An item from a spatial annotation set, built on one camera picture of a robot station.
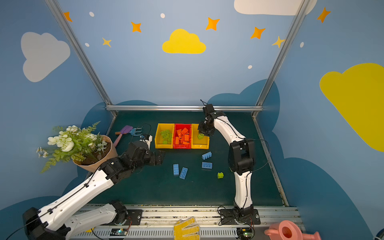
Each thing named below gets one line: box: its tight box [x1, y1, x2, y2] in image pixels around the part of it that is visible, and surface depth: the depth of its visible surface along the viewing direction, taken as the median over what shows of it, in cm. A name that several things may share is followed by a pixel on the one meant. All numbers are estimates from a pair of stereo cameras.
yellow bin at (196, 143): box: [191, 123, 210, 150], surface depth 101 cm
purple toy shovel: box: [113, 125, 134, 147], surface depth 109 cm
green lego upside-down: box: [160, 129, 170, 138], surface depth 109 cm
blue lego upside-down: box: [179, 167, 188, 180], surface depth 90 cm
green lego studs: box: [166, 133, 172, 144], surface depth 106 cm
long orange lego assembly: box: [175, 136, 184, 145], surface depth 103 cm
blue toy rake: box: [130, 127, 143, 136], surface depth 112 cm
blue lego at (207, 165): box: [202, 162, 213, 169], surface depth 95 cm
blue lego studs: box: [173, 163, 179, 176], surface depth 92 cm
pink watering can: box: [264, 220, 322, 240], surface depth 63 cm
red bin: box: [173, 123, 192, 150], surface depth 104 cm
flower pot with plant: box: [36, 121, 118, 174], surface depth 71 cm
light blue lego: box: [201, 151, 213, 160], surface depth 97 cm
